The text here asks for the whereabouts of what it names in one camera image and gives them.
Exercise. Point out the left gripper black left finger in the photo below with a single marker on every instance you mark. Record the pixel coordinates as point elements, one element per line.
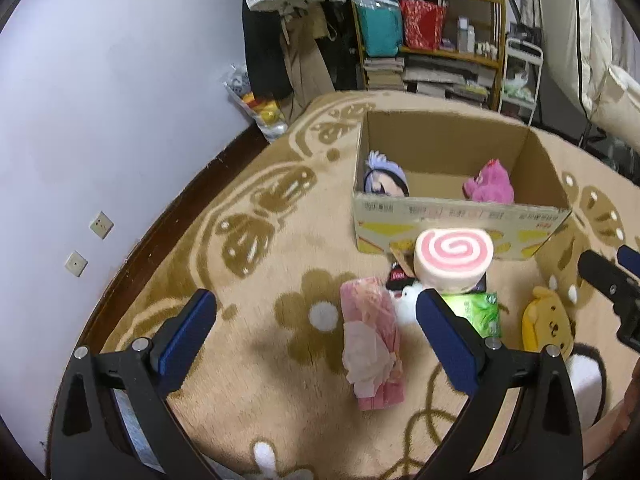
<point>89,438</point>

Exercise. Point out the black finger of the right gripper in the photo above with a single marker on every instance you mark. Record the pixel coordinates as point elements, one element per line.
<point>620,287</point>
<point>629,259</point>

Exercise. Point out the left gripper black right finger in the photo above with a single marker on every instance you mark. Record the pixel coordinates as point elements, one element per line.
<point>543,439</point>

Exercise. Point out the yellow dog plush toy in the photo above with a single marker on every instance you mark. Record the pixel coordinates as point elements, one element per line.
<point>545,321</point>

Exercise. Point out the green tissue pack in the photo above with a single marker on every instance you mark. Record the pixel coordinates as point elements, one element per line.
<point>481,310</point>

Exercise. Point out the pink tissue pack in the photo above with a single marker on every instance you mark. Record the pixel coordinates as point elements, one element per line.
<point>371,354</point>

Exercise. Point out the pink swirl roll pillow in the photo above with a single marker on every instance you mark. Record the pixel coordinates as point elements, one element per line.
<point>452,261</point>

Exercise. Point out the white penguin plush black hat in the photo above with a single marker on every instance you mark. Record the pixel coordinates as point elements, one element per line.
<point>404,291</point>

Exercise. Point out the pink fluffy plush toy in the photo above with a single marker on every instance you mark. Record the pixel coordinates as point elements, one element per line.
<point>491,185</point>

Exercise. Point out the white reclining chair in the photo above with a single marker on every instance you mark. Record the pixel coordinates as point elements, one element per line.
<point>592,54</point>

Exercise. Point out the white metal trolley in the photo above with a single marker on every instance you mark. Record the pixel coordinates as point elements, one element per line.
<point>521,79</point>

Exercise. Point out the open cardboard box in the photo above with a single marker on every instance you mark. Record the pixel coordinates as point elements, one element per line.
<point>440,151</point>

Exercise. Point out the purple haired plush doll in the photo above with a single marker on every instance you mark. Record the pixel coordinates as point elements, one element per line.
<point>384,177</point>

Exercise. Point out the wooden shelf unit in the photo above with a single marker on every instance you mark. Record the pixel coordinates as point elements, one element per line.
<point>455,49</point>

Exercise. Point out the stack of books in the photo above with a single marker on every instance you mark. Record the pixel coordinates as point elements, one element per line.
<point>385,73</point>

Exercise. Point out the red patterned bag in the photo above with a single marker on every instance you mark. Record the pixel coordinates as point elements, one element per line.
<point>423,23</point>

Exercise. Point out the plastic bag of toys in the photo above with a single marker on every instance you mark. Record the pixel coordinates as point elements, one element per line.
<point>265,113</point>

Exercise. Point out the teal bag on shelf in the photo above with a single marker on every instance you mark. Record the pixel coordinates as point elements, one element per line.
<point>381,27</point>

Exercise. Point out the black hanging garment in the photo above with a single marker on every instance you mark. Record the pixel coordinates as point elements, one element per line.
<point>264,56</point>

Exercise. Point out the beige hanging coat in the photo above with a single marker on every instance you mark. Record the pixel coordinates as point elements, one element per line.
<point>307,72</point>

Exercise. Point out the lower white wall socket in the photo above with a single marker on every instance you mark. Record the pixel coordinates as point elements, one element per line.
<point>75,264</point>

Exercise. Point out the white wall socket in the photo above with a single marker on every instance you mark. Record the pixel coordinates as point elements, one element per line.
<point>101,225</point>
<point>75,264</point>

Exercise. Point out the upper white wall socket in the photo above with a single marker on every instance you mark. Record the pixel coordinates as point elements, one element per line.
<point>101,225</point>

